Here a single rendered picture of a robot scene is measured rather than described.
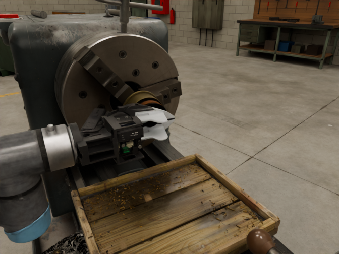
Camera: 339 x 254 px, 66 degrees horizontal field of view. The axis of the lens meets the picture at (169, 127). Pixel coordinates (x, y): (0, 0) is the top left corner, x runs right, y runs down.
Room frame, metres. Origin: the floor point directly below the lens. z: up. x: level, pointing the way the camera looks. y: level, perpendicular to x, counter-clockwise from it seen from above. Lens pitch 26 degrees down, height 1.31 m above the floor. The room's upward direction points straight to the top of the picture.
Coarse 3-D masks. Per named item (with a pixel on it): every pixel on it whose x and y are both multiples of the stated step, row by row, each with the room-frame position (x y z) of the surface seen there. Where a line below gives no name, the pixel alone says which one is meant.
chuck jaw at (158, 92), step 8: (168, 80) 0.68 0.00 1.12; (176, 80) 0.68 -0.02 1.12; (136, 88) 0.67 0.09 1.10; (144, 88) 0.65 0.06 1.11; (152, 88) 0.64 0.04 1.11; (160, 88) 0.63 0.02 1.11; (168, 88) 0.62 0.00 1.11; (176, 88) 0.66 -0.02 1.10; (160, 96) 0.59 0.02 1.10; (168, 96) 0.62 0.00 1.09; (176, 96) 0.66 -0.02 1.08
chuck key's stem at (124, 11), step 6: (120, 0) 0.68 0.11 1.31; (126, 0) 0.68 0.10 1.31; (120, 6) 0.68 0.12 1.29; (126, 6) 0.68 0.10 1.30; (120, 12) 0.68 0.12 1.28; (126, 12) 0.68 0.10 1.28; (120, 18) 0.68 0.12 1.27; (126, 18) 0.68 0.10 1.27; (126, 24) 0.68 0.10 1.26; (126, 30) 0.68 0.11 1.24
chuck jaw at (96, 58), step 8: (88, 48) 0.61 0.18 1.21; (80, 56) 0.60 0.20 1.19; (88, 56) 0.59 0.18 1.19; (96, 56) 0.58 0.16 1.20; (80, 64) 0.59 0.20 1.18; (88, 64) 0.57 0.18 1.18; (96, 64) 0.56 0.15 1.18; (104, 64) 0.57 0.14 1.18; (88, 72) 0.60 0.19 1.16; (96, 72) 0.57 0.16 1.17; (104, 72) 0.57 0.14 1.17; (112, 72) 0.58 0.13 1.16; (104, 80) 0.57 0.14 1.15; (112, 80) 0.56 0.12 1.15; (120, 80) 0.56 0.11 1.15; (112, 88) 0.56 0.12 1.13; (120, 88) 0.56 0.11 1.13; (128, 88) 0.55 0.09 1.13; (120, 96) 0.54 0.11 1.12; (128, 96) 0.55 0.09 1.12
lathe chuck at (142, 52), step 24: (96, 48) 0.60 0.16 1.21; (120, 48) 0.63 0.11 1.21; (144, 48) 0.66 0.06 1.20; (72, 72) 0.57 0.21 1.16; (120, 72) 0.63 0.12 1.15; (144, 72) 0.66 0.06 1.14; (168, 72) 0.69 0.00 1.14; (72, 96) 0.57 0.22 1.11; (96, 96) 0.60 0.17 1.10; (72, 120) 0.57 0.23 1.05; (144, 144) 0.65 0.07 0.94
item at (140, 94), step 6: (132, 96) 0.55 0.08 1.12; (138, 96) 0.54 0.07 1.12; (144, 96) 0.54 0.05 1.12; (150, 96) 0.54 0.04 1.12; (126, 102) 0.54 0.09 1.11; (132, 102) 0.53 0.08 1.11; (138, 102) 0.52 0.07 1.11; (144, 102) 0.52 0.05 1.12; (150, 102) 0.51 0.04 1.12; (156, 102) 0.52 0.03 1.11; (162, 108) 0.52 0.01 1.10
